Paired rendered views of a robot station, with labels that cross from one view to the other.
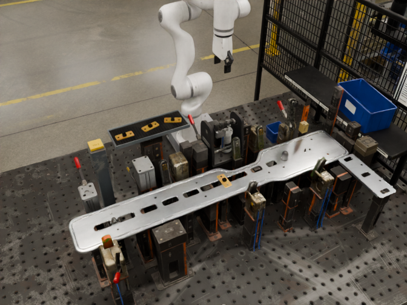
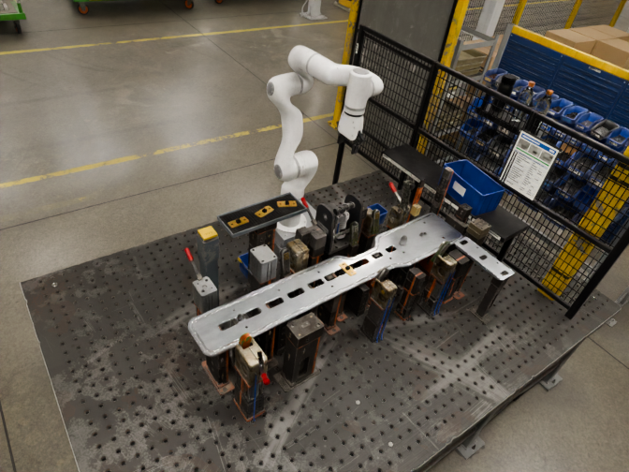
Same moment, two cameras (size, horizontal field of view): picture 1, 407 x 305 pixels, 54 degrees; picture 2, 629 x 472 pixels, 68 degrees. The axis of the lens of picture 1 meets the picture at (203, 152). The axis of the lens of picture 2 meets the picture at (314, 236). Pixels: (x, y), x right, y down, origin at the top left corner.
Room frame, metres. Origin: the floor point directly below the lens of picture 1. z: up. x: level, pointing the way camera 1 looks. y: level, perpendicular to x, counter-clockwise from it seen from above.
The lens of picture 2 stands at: (-0.06, 0.45, 2.40)
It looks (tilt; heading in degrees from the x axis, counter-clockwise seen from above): 41 degrees down; 345
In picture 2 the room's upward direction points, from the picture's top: 9 degrees clockwise
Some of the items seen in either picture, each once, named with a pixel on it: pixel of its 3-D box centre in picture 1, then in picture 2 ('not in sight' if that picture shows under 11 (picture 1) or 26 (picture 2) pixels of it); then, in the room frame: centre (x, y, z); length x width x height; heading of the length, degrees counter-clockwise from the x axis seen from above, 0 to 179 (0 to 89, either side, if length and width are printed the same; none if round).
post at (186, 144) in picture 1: (186, 173); (299, 262); (1.44, 0.08, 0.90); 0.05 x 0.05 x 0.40; 27
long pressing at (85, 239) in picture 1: (221, 183); (344, 272); (1.28, -0.08, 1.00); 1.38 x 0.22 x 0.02; 117
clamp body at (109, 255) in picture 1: (119, 278); (251, 380); (0.86, 0.34, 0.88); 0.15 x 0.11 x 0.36; 27
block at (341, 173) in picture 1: (334, 192); (449, 276); (1.37, -0.66, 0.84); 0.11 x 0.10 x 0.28; 27
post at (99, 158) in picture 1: (103, 180); (209, 273); (1.37, 0.49, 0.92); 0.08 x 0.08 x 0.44; 27
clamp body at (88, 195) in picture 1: (94, 216); (206, 316); (1.18, 0.50, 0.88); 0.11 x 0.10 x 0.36; 27
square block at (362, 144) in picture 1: (358, 167); (468, 250); (1.51, -0.82, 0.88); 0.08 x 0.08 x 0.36; 27
